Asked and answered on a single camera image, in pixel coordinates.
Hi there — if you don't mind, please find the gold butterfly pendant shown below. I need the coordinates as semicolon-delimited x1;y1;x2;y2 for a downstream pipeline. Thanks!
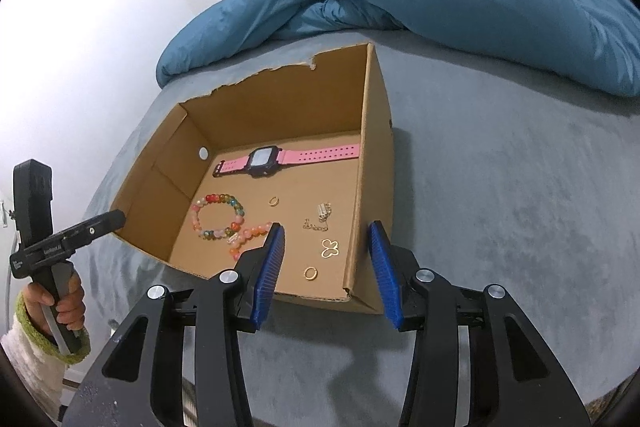
320;239;340;259

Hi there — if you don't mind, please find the person's left hand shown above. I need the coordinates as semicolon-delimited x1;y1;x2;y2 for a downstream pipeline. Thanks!
22;272;86;336

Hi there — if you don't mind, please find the blue duvet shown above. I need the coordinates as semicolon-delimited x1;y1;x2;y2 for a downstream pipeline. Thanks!
155;0;639;96

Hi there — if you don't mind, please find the brown cardboard box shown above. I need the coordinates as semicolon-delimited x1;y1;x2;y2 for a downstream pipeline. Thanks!
113;42;394;314

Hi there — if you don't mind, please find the orange pink bead bracelet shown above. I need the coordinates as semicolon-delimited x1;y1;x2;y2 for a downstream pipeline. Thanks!
228;221;276;263

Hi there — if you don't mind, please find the pink smart watch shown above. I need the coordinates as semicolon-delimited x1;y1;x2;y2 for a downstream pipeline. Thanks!
213;144;360;178

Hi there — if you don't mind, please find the silver chain earring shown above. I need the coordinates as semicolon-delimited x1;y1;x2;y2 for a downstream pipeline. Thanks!
303;202;332;232

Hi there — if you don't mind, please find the colourful bead bracelet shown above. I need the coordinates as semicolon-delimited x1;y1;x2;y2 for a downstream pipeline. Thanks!
188;190;246;242

